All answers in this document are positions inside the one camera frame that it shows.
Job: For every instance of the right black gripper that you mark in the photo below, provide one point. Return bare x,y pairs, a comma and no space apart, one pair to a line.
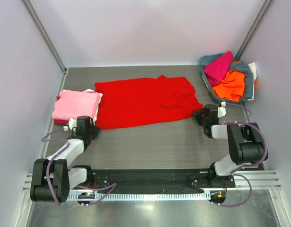
198,114

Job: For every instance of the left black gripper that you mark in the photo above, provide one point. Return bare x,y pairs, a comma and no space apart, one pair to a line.
96,130

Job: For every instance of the red t shirt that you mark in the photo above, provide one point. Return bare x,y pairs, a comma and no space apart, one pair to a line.
143,101

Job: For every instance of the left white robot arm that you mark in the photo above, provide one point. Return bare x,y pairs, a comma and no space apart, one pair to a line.
52,179

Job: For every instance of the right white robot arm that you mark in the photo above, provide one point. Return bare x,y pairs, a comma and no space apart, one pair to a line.
246,143

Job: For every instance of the folded pink t shirt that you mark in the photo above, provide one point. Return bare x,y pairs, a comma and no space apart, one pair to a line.
75,106

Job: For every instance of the folded crimson t shirt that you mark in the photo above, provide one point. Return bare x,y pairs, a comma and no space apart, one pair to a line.
59,121

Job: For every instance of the orange t shirt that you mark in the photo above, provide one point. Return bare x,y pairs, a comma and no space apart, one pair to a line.
231,87

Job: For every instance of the magenta t shirt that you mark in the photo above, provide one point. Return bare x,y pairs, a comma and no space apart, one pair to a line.
218,69

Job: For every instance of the blue laundry basket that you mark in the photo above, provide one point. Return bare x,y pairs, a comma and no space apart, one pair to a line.
203,61

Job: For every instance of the white t shirt in basket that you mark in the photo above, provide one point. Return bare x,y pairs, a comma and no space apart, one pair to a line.
252,67

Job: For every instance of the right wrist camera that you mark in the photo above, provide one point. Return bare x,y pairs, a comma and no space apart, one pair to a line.
222,109

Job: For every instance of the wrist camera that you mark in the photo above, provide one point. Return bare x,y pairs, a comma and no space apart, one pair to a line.
222,109
70,125

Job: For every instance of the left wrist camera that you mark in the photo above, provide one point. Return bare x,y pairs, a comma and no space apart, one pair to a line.
70,125

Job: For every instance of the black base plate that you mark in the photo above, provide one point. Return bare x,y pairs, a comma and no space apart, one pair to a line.
154,181

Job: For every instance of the white slotted cable duct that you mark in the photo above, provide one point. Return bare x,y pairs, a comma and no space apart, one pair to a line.
88,196

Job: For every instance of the aluminium front rail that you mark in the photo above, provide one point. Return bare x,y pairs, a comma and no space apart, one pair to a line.
259,180

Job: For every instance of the right aluminium frame post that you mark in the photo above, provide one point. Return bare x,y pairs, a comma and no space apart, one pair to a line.
267,4

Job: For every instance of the aluminium frame post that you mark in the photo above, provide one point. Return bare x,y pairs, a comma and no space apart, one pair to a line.
41,29
267,4

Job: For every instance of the left aluminium frame post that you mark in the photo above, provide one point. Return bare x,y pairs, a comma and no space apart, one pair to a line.
41,29

